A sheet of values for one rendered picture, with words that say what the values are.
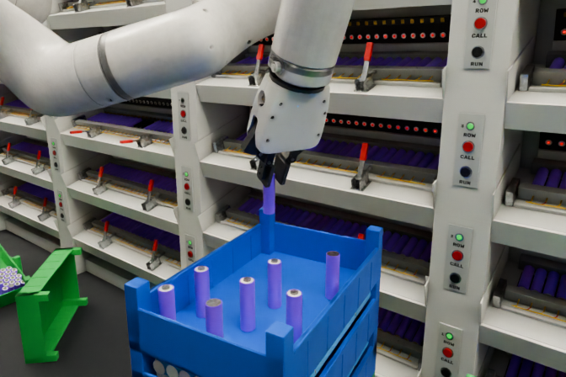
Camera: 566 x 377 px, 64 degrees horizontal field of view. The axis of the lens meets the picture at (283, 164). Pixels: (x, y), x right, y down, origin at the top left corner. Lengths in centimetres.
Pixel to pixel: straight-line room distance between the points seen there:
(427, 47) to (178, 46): 58
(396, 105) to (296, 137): 28
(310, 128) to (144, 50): 23
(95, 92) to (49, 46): 9
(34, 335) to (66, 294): 30
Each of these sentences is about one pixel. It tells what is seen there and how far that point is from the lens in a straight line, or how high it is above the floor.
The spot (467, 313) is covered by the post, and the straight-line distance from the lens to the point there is 90.
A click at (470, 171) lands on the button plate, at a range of 81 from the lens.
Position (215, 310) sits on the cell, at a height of 55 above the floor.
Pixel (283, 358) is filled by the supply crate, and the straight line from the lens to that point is 44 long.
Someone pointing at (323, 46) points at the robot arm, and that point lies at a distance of 54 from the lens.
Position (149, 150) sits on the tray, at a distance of 134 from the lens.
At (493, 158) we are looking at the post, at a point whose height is 64.
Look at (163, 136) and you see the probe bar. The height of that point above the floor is 57.
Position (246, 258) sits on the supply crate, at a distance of 72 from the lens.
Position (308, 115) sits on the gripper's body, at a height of 72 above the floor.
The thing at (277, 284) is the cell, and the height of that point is 52.
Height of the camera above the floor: 80
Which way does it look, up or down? 14 degrees down
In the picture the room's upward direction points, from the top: straight up
